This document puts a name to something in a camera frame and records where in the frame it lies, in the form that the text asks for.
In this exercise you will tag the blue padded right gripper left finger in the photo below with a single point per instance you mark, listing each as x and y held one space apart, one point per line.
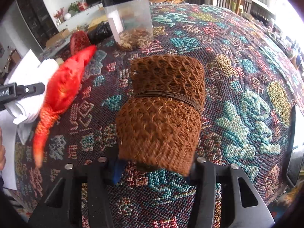
61 204

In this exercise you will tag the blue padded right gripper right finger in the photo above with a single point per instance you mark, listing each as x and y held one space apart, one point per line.
242 206

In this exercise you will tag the white cloth with tag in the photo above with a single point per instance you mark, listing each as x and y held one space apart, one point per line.
26 110

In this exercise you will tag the brown knitted cloth roll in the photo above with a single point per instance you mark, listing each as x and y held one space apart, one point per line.
160 125

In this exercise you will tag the clear jar with black lid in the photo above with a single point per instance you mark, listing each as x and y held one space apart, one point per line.
130 23

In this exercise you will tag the person's left hand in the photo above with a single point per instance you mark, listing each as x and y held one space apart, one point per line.
2 153

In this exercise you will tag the smartphone at table edge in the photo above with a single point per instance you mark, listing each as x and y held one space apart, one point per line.
295 147

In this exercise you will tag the brown cardboard box on floor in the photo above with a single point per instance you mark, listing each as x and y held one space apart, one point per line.
59 36

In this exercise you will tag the red patterned pouch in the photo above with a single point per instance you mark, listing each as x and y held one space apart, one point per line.
78 41

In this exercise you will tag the red flower vase arrangement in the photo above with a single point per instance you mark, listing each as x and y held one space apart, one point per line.
59 16

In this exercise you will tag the black display cabinet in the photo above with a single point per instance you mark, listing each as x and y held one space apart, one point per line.
38 20

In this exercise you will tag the white tv cabinet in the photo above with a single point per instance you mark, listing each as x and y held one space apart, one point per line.
82 18

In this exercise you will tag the black plastic bag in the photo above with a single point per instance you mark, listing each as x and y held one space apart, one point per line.
100 33

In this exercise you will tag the green plant with red decoration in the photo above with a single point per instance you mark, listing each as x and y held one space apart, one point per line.
77 7

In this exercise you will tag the yellow flat cardboard box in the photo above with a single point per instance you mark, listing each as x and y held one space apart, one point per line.
95 22

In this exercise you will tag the patterned woven table cloth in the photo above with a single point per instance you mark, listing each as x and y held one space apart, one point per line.
251 88

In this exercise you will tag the wooden railing furniture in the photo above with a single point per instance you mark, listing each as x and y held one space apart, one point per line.
254 7

